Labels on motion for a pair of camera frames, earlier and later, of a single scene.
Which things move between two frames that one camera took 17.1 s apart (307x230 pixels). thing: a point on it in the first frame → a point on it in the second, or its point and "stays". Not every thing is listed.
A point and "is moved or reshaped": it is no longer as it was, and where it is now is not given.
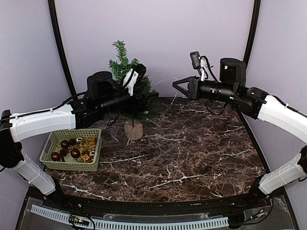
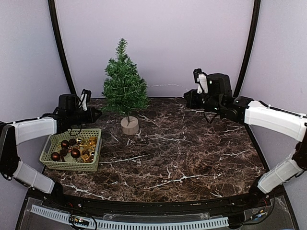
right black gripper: (193, 91) → (192, 93)
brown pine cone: (72, 142) stays
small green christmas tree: (122, 64) is moved or reshaped
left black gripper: (136, 106) → (91, 119)
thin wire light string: (176, 95) → (145, 86)
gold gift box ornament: (85, 157) stays
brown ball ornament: (55, 156) stays
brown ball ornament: (64, 144) stays
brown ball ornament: (75, 153) stays
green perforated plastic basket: (77, 150) stays
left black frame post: (52, 7) stays
